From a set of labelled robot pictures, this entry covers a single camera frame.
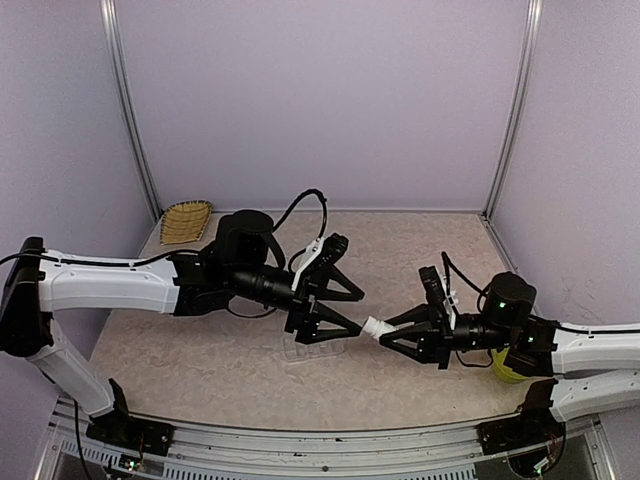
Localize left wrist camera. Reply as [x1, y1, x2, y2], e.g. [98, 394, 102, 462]
[291, 233, 349, 292]

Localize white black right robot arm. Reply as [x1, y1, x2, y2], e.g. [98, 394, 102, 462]
[378, 267, 639, 444]

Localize clear plastic pill organizer box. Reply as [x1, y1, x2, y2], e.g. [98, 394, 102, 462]
[282, 337, 346, 363]

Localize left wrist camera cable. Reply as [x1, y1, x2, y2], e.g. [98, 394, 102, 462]
[272, 188, 331, 246]

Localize aluminium left corner post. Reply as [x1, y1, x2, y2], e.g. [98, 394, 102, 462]
[99, 0, 163, 222]

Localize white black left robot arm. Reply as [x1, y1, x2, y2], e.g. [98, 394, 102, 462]
[1, 210, 364, 445]

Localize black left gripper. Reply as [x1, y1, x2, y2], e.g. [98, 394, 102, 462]
[228, 264, 366, 345]

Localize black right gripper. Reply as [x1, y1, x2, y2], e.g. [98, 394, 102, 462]
[380, 304, 515, 370]

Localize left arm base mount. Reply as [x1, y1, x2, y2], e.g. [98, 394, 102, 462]
[86, 378, 175, 457]

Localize aluminium front frame rail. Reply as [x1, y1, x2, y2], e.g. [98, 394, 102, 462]
[34, 399, 616, 480]

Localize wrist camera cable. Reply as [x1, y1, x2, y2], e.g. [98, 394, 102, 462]
[272, 188, 331, 246]
[440, 251, 494, 301]

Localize woven bamboo tray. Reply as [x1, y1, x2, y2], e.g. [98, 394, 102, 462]
[159, 200, 213, 245]

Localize aluminium corner post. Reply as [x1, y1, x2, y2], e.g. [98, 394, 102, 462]
[483, 0, 543, 223]
[99, 0, 163, 222]

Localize aluminium right corner post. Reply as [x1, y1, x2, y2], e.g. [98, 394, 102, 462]
[483, 0, 543, 223]

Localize white pill bottle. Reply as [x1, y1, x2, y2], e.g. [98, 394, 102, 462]
[374, 320, 398, 340]

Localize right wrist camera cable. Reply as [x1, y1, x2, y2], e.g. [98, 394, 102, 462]
[440, 251, 494, 301]

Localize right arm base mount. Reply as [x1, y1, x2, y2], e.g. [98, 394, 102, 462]
[476, 379, 566, 455]

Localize green plastic bowl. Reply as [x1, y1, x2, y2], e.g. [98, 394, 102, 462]
[491, 348, 528, 384]

